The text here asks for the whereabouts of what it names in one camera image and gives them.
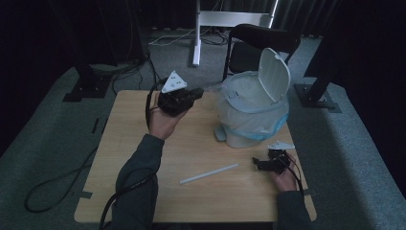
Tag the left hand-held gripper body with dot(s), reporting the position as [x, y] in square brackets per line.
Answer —
[175, 99]

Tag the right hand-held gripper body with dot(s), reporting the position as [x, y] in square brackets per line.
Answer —
[280, 158]

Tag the white paper straw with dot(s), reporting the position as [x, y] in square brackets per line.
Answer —
[209, 173]

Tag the white pedal trash can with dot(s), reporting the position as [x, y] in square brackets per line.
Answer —
[274, 75]

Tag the person's right hand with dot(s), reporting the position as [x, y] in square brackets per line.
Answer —
[285, 180]

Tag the person's left hand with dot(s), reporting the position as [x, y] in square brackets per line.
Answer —
[162, 123]

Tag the white metal stand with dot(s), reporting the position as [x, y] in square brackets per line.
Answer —
[197, 48]

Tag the black chair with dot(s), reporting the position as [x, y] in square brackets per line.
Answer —
[265, 36]

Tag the dark curtain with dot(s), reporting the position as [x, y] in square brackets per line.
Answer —
[303, 16]

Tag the black stand with base plate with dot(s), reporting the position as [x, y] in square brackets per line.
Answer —
[87, 87]
[314, 96]

